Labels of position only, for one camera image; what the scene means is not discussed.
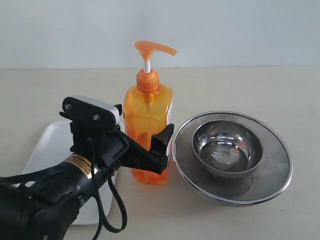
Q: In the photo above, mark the white rectangular plastic tray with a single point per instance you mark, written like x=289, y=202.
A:
x=51, y=149

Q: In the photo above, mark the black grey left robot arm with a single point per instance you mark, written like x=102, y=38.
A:
x=42, y=205

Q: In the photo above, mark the steel mesh strainer basin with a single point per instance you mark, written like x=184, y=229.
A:
x=269, y=180

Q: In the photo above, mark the orange pump soap bottle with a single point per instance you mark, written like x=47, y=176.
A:
x=147, y=108

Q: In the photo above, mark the small stainless steel bowl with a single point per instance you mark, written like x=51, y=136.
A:
x=227, y=149

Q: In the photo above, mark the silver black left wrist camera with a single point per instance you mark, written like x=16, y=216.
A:
x=90, y=112

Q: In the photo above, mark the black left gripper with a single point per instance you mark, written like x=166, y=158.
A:
x=105, y=148

